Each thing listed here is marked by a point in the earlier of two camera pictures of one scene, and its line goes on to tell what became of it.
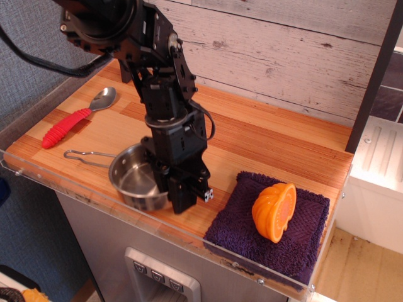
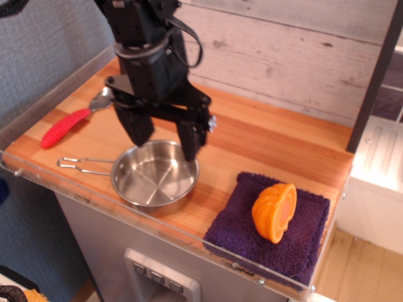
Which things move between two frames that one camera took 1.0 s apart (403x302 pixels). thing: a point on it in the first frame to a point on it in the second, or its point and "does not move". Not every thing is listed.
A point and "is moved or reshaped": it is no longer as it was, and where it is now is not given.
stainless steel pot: [131, 174] is moved or reshaped
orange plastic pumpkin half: [272, 207] does not move
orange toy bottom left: [34, 295] does not move
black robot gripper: [176, 149] to [155, 78]
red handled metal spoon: [103, 99] does not move
